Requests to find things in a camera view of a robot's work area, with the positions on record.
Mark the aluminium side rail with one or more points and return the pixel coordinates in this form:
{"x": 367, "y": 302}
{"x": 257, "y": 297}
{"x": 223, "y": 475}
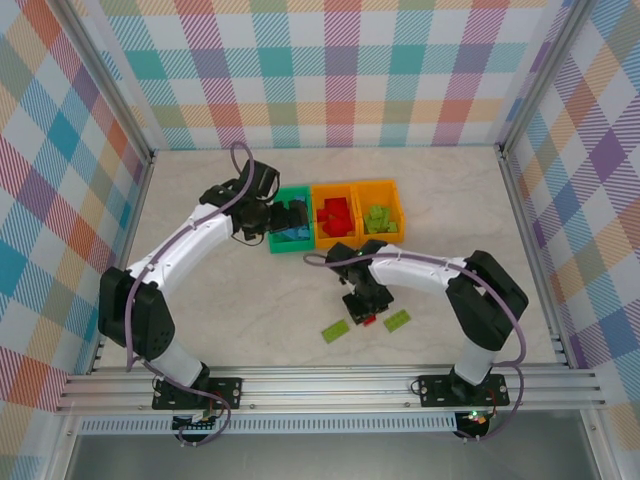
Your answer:
{"x": 135, "y": 215}
{"x": 522, "y": 215}

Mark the orange plastic bin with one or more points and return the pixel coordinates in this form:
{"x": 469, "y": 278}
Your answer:
{"x": 335, "y": 191}
{"x": 395, "y": 237}

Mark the aluminium mounting rail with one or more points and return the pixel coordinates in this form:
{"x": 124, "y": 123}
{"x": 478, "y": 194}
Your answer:
{"x": 325, "y": 387}

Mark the small controller board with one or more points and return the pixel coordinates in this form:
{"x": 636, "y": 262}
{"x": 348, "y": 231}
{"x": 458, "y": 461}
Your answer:
{"x": 197, "y": 424}
{"x": 475, "y": 417}

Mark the small red lego brick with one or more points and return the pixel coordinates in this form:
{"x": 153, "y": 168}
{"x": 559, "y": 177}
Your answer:
{"x": 322, "y": 216}

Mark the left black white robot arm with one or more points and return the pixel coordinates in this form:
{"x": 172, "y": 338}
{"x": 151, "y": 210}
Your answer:
{"x": 135, "y": 315}

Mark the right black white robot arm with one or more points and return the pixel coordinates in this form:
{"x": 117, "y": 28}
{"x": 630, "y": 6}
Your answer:
{"x": 490, "y": 300}

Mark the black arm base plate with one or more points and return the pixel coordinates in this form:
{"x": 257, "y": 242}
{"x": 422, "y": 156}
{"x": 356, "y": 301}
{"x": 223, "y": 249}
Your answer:
{"x": 435, "y": 390}
{"x": 225, "y": 390}

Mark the green plastic bin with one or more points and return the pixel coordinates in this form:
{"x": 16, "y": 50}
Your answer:
{"x": 292, "y": 247}

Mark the aluminium frame post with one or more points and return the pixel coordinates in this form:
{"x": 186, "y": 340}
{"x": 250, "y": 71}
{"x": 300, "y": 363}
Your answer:
{"x": 541, "y": 75}
{"x": 112, "y": 85}

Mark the blue lego brick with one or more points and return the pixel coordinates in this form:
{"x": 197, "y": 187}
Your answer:
{"x": 285, "y": 235}
{"x": 299, "y": 194}
{"x": 302, "y": 233}

